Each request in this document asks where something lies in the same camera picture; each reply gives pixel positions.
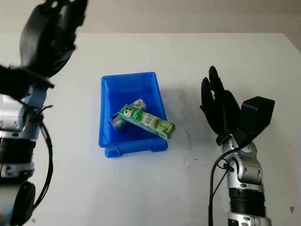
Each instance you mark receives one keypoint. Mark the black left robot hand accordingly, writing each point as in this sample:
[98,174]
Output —
[47,42]

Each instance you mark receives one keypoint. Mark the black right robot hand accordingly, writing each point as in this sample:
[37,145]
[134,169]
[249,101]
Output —
[221,110]

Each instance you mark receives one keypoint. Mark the green white milk carton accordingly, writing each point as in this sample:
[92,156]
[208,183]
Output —
[148,121]

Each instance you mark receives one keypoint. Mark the silver printed can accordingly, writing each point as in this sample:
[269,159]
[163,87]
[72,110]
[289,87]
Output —
[121,123]

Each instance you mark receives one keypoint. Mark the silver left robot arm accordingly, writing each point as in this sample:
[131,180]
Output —
[14,141]

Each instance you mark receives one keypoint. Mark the blue plastic tray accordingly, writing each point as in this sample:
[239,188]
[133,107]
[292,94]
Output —
[113,94]

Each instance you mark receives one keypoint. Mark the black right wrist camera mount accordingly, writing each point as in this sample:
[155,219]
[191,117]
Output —
[256,115]

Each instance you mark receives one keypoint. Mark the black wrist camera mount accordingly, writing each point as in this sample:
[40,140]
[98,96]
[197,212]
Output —
[16,81]
[256,115]

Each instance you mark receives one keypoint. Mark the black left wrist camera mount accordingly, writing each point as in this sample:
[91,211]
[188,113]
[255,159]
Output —
[16,81]

